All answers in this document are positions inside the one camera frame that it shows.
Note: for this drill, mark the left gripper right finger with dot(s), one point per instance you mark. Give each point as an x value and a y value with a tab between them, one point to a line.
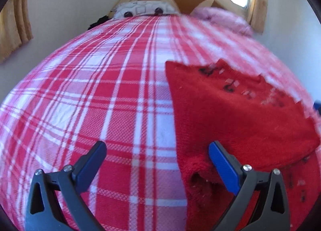
271	211

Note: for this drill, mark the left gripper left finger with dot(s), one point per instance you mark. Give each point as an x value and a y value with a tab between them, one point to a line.
43	211

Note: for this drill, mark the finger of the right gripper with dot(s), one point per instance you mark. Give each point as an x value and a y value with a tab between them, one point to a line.
317	106

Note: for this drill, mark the red embroidered knit sweater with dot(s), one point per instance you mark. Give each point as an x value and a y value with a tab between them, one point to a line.
255	122

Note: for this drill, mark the right yellow window curtain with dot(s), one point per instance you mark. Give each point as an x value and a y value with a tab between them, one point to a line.
257	13

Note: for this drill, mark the yellow window curtain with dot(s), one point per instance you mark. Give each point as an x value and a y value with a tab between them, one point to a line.
15	27
257	13

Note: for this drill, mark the red white plaid bedspread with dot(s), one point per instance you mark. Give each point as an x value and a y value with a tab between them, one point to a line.
109	84

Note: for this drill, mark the pink pillow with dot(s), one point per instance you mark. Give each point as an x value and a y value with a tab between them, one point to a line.
224	18

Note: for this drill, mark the left yellow window curtain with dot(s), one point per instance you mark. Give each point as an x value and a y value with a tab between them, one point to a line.
15	27

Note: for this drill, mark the black cloth beside bed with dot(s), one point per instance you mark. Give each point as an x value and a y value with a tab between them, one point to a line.
99	22

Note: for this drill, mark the white patterned pillow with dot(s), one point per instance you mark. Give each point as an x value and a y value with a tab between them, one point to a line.
142	8

